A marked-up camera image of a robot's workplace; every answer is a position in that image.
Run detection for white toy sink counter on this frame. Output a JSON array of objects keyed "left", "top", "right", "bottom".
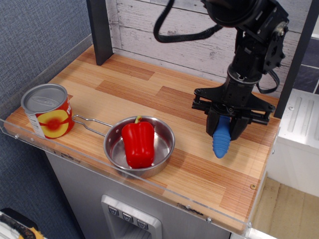
[{"left": 266, "top": 89, "right": 319, "bottom": 196}]

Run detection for right dark grey post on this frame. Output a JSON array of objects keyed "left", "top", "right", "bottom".
[{"left": 274, "top": 0, "right": 319, "bottom": 119}]

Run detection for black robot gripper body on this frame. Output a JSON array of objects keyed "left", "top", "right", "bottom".
[{"left": 192, "top": 78, "right": 276, "bottom": 125}]

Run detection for grey toy fridge cabinet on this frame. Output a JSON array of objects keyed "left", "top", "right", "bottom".
[{"left": 47, "top": 153, "right": 231, "bottom": 239}]

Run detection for blue handled metal fork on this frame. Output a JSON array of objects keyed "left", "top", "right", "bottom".
[{"left": 212, "top": 116, "right": 231, "bottom": 158}]

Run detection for silver dispenser panel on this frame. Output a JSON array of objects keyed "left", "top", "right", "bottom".
[{"left": 101, "top": 195, "right": 162, "bottom": 239}]

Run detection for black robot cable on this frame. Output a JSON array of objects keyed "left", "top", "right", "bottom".
[{"left": 153, "top": 0, "right": 224, "bottom": 43}]

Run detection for red bell pepper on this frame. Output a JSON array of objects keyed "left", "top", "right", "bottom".
[{"left": 122, "top": 116, "right": 155, "bottom": 169}]

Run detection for black yellow object corner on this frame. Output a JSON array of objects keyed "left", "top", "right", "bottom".
[{"left": 0, "top": 208, "right": 45, "bottom": 239}]

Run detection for red yellow tin can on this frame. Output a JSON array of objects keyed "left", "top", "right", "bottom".
[{"left": 21, "top": 84, "right": 74, "bottom": 139}]

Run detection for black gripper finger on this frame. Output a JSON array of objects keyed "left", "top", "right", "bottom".
[
  {"left": 230, "top": 117, "right": 250, "bottom": 141},
  {"left": 206, "top": 109, "right": 221, "bottom": 136}
]

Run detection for small steel saucepan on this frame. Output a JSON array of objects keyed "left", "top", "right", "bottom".
[{"left": 72, "top": 115, "right": 175, "bottom": 178}]

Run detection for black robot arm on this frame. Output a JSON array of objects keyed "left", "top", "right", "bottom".
[{"left": 192, "top": 0, "right": 289, "bottom": 140}]

